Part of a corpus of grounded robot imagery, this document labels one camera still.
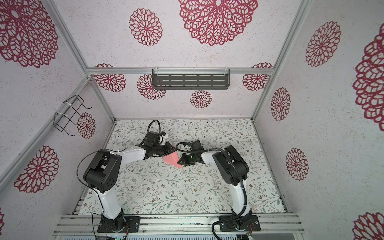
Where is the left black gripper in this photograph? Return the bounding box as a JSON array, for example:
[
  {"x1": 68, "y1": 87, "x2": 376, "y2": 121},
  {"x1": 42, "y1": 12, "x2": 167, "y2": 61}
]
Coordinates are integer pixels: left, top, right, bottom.
[{"x1": 153, "y1": 141, "x2": 177, "y2": 157}]

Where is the pink square paper sheet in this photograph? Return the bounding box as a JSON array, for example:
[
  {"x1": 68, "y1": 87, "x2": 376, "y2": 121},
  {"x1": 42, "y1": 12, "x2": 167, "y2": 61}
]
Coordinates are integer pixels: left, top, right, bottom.
[{"x1": 163, "y1": 152, "x2": 183, "y2": 169}]

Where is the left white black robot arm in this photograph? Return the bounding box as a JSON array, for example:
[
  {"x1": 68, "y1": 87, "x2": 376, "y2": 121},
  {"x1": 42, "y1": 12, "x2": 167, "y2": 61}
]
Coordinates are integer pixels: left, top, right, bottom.
[{"x1": 83, "y1": 142, "x2": 176, "y2": 220}]

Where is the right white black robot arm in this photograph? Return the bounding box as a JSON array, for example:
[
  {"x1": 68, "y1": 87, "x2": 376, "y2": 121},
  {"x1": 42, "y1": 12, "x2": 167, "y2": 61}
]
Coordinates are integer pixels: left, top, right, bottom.
[{"x1": 176, "y1": 142, "x2": 252, "y2": 223}]

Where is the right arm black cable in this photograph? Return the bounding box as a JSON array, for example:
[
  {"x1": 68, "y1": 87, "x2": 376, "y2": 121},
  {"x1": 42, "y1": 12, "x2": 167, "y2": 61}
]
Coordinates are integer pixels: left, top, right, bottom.
[{"x1": 175, "y1": 141, "x2": 248, "y2": 240}]

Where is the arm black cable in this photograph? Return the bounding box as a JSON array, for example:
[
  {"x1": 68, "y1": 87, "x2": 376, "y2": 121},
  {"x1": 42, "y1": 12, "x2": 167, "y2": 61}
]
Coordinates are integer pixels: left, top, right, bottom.
[
  {"x1": 175, "y1": 141, "x2": 248, "y2": 240},
  {"x1": 143, "y1": 119, "x2": 163, "y2": 145}
]

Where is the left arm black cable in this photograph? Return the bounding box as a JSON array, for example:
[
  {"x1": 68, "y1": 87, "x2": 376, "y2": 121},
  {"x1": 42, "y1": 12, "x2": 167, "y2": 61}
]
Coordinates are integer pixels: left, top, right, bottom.
[{"x1": 143, "y1": 119, "x2": 163, "y2": 145}]

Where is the dark grey slotted wall shelf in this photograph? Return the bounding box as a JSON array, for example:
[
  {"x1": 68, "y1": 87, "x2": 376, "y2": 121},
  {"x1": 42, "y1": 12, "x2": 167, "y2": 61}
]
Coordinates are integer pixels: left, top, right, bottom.
[{"x1": 152, "y1": 69, "x2": 231, "y2": 90}]

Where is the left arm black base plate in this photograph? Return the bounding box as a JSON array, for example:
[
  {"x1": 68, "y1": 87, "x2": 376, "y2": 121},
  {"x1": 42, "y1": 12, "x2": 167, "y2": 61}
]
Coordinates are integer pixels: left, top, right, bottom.
[{"x1": 97, "y1": 216, "x2": 141, "y2": 233}]

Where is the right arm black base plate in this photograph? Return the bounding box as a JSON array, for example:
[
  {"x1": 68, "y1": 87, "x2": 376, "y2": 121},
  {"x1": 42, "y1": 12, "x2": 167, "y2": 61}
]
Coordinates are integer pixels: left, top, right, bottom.
[{"x1": 219, "y1": 214, "x2": 261, "y2": 232}]

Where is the black wire wall rack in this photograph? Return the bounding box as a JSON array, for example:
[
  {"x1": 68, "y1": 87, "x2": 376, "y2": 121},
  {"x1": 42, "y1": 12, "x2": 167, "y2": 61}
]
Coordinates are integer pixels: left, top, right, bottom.
[{"x1": 53, "y1": 95, "x2": 92, "y2": 137}]

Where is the aluminium front rail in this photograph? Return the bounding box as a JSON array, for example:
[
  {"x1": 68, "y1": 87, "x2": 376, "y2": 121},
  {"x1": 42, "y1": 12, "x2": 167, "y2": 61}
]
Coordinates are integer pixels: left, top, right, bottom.
[{"x1": 52, "y1": 213, "x2": 305, "y2": 237}]

